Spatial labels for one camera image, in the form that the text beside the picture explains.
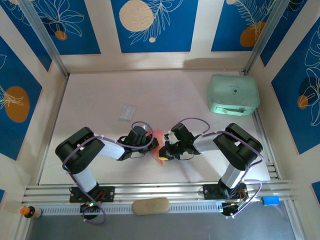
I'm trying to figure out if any pink cloth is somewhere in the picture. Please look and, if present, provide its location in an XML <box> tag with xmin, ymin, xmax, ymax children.
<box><xmin>149</xmin><ymin>129</ymin><xmax>166</xmax><ymax>166</ymax></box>

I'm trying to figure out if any small clear plastic bag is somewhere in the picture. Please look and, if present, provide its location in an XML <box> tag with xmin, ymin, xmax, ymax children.
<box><xmin>119</xmin><ymin>104</ymin><xmax>140</xmax><ymax>123</ymax></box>

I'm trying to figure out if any tan oval pad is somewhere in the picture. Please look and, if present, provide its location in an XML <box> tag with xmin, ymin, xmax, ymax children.
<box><xmin>131</xmin><ymin>197</ymin><xmax>171</xmax><ymax>216</ymax></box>

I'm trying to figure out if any pale table mat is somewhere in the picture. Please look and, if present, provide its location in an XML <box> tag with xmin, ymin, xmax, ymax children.
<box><xmin>37</xmin><ymin>70</ymin><xmax>273</xmax><ymax>186</ymax></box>

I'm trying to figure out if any mint green zip pouch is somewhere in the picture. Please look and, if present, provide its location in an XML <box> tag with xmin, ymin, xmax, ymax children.
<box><xmin>207</xmin><ymin>74</ymin><xmax>261</xmax><ymax>117</ymax></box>

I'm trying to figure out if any black controller board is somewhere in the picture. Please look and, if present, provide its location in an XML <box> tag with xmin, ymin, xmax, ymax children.
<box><xmin>79</xmin><ymin>201</ymin><xmax>101</xmax><ymax>214</ymax></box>
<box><xmin>221</xmin><ymin>201</ymin><xmax>243</xmax><ymax>218</ymax></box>

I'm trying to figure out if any small blue box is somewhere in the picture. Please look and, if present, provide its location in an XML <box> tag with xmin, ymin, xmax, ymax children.
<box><xmin>261</xmin><ymin>196</ymin><xmax>280</xmax><ymax>207</ymax></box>

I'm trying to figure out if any small bottle orange cap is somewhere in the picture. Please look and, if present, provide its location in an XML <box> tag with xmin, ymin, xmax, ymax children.
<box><xmin>19</xmin><ymin>205</ymin><xmax>43</xmax><ymax>220</ymax></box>

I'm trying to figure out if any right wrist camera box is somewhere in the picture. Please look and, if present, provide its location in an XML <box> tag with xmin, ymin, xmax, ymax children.
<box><xmin>162</xmin><ymin>131</ymin><xmax>176</xmax><ymax>145</ymax></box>

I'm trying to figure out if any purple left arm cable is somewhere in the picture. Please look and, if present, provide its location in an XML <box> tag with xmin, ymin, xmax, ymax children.
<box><xmin>62</xmin><ymin>121</ymin><xmax>154</xmax><ymax>225</ymax></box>

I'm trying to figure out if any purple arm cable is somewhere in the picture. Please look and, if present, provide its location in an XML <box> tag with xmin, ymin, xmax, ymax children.
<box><xmin>62</xmin><ymin>121</ymin><xmax>154</xmax><ymax>225</ymax></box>
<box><xmin>177</xmin><ymin>117</ymin><xmax>264</xmax><ymax>218</ymax></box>

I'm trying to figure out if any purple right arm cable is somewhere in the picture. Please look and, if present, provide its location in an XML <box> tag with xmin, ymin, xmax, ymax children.
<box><xmin>177</xmin><ymin>117</ymin><xmax>264</xmax><ymax>218</ymax></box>

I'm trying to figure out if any aluminium mounting rail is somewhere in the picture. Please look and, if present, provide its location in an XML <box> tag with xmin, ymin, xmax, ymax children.
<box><xmin>21</xmin><ymin>181</ymin><xmax>300</xmax><ymax>205</ymax></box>

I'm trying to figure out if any slotted grey cable duct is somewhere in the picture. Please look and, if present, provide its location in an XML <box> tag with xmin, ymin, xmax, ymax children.
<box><xmin>37</xmin><ymin>201</ymin><xmax>283</xmax><ymax>215</ymax></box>

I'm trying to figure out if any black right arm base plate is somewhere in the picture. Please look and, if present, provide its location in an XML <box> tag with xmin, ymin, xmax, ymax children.
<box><xmin>202</xmin><ymin>184</ymin><xmax>250</xmax><ymax>200</ymax></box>

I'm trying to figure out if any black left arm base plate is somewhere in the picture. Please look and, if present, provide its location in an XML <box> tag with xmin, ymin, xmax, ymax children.
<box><xmin>69</xmin><ymin>186</ymin><xmax>115</xmax><ymax>203</ymax></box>

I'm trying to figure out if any aluminium frame post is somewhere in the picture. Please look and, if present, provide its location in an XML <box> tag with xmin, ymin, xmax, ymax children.
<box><xmin>18</xmin><ymin>0</ymin><xmax>70</xmax><ymax>77</ymax></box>
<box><xmin>243</xmin><ymin>0</ymin><xmax>287</xmax><ymax>75</ymax></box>

